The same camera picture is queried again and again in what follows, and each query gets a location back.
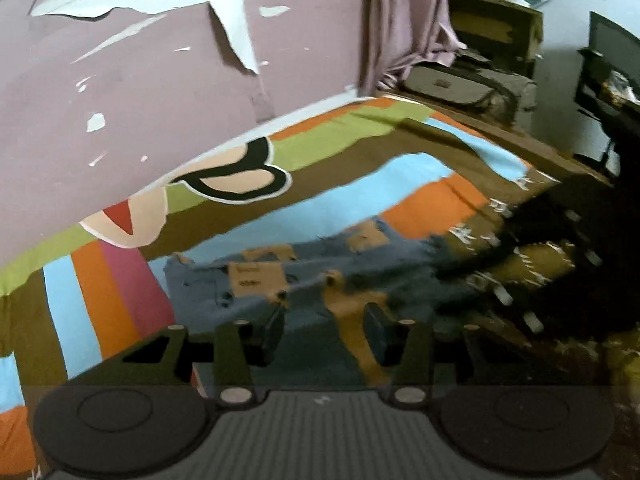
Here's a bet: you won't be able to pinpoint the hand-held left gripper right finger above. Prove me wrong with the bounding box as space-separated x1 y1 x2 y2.
362 303 532 407

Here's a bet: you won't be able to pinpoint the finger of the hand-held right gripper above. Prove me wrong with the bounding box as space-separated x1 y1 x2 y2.
434 194 602 335

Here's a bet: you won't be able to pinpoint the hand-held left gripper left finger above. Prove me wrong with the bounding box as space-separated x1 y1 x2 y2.
119 304 287 407

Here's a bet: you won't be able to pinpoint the blue truck print pants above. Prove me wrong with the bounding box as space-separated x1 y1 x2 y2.
164 216 501 392

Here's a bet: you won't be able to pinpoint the colourful printed blanket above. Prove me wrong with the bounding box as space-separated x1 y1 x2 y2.
0 94 640 480

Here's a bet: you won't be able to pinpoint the grey fabric bag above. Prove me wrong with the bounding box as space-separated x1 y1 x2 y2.
401 56 540 127

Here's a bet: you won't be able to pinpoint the black stand with clutter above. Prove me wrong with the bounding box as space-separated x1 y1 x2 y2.
574 10 640 177

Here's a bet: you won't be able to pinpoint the brown cardboard box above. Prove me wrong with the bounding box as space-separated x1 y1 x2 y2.
446 0 545 67

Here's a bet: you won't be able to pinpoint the mauve curtain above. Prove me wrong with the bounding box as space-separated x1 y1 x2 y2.
357 0 468 97

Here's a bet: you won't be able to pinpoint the wooden bed frame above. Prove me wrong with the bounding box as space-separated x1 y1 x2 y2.
375 89 617 188

